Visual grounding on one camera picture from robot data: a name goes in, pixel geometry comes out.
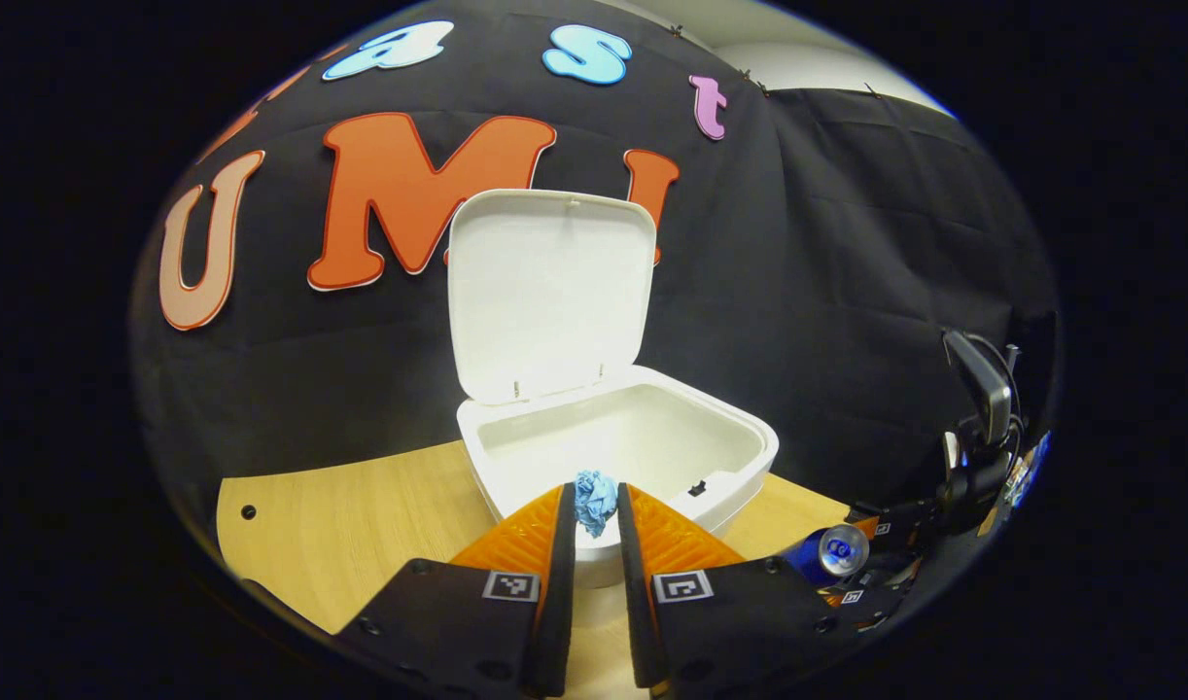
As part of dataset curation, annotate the silver blue pop can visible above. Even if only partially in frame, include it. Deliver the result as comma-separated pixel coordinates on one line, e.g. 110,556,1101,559
782,523,872,586

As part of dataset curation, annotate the white desktop garbage bin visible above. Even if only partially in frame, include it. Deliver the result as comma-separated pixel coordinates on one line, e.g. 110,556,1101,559
446,188,780,589

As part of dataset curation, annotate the blue paper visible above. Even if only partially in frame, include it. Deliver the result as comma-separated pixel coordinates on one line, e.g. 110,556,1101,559
573,471,620,539

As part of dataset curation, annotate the wooden desktop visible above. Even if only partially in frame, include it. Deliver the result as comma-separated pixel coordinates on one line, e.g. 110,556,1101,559
215,439,853,700

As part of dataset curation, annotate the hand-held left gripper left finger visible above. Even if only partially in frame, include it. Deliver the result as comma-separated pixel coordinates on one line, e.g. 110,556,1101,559
336,481,580,699

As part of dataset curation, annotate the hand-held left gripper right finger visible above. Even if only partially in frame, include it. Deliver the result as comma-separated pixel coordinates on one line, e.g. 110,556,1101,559
616,481,891,697

